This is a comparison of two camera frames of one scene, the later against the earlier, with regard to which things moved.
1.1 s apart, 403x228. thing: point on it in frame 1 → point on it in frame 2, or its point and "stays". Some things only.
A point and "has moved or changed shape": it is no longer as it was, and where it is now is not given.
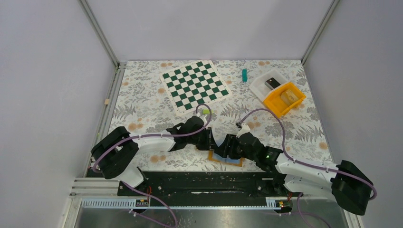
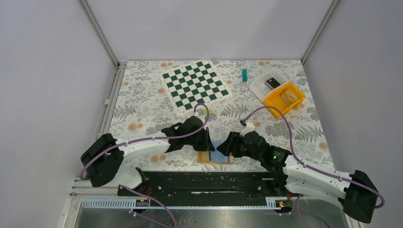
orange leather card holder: [215, 157] has moved or changed shape
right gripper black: [224, 149] stays
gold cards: [289, 97] stays
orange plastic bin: [285, 99] stays
